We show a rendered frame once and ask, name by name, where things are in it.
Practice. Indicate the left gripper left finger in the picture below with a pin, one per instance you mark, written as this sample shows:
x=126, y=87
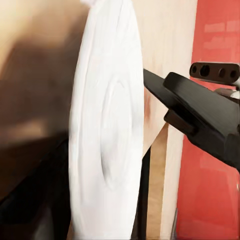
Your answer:
x=38, y=208

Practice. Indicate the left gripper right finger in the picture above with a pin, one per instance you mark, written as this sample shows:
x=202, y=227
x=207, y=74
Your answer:
x=232, y=149

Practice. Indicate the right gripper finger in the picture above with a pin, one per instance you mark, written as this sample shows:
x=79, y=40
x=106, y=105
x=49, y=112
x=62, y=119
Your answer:
x=218, y=113
x=153, y=83

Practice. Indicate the saucer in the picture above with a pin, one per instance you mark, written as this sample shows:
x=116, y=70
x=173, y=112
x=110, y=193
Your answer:
x=106, y=124

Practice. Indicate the countertop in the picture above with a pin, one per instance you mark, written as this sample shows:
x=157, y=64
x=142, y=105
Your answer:
x=166, y=150
x=40, y=42

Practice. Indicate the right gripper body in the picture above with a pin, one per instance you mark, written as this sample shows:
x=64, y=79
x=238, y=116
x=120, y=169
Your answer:
x=204, y=139

